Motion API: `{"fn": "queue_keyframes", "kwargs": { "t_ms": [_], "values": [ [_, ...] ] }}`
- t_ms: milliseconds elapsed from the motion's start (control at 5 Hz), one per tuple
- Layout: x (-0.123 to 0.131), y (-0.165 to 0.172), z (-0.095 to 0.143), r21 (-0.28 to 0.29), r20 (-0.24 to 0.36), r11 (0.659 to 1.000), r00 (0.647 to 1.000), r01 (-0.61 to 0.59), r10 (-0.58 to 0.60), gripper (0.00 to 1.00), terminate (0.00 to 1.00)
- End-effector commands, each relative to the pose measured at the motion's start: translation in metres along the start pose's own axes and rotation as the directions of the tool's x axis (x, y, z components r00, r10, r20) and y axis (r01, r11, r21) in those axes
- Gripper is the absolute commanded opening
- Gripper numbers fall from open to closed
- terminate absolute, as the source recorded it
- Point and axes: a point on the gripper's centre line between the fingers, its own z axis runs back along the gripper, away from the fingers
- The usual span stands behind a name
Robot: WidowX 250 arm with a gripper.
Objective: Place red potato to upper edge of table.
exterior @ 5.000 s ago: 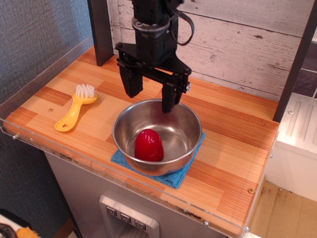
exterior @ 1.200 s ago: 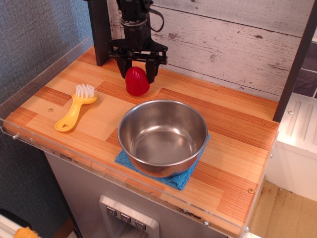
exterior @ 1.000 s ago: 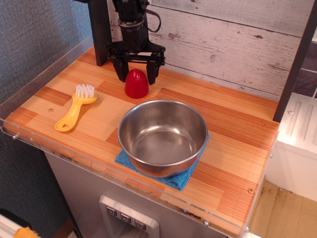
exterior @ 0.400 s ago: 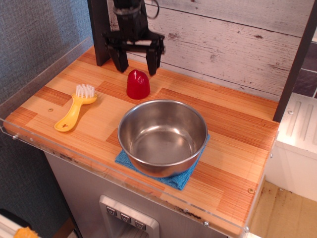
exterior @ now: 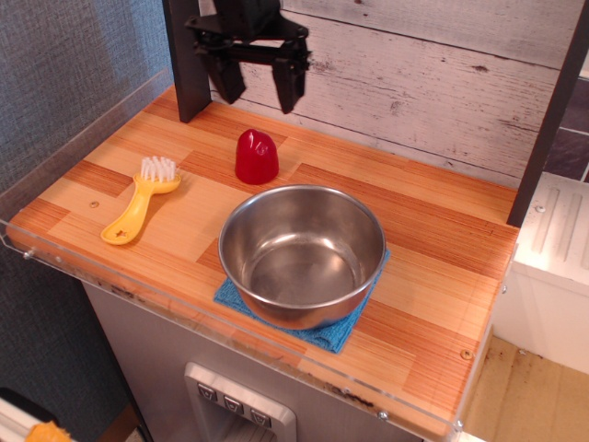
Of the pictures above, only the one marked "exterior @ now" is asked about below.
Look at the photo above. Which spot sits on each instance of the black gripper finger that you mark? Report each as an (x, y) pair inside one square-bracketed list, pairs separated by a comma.
[(290, 79), (224, 70)]

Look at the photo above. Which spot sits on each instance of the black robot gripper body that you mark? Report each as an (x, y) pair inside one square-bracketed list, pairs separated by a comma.
[(253, 32)]

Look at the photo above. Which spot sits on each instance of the red toy bell pepper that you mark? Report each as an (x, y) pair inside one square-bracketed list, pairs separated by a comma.
[(257, 159)]

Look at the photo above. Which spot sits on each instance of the silver metal bowl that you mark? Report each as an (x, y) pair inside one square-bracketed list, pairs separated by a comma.
[(302, 256)]

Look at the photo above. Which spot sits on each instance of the yellow brush with white bristles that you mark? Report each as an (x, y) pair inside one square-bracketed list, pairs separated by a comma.
[(157, 175)]

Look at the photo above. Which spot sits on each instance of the blue folded cloth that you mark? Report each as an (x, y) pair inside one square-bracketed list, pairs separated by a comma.
[(331, 337)]

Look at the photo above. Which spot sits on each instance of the grey toy cabinet front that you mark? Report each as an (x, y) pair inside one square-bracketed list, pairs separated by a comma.
[(153, 353)]

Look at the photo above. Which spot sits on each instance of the silver dispenser panel with buttons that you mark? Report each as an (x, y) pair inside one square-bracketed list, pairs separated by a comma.
[(234, 405)]

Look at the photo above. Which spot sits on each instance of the white toy appliance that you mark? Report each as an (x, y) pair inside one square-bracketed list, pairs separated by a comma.
[(543, 305)]

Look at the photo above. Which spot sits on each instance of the yellow object at corner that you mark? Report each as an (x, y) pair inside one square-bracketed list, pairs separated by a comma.
[(47, 432)]

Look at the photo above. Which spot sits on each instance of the dark grey left post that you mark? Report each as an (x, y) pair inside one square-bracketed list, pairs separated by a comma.
[(190, 77)]

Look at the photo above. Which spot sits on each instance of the dark grey post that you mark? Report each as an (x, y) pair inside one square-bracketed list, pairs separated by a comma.
[(562, 93), (190, 77)]

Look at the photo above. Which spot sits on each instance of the clear acrylic guard rail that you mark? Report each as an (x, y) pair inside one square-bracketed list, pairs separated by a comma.
[(413, 354)]

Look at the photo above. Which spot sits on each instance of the dark grey right post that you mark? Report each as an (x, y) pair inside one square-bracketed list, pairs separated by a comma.
[(562, 93)]

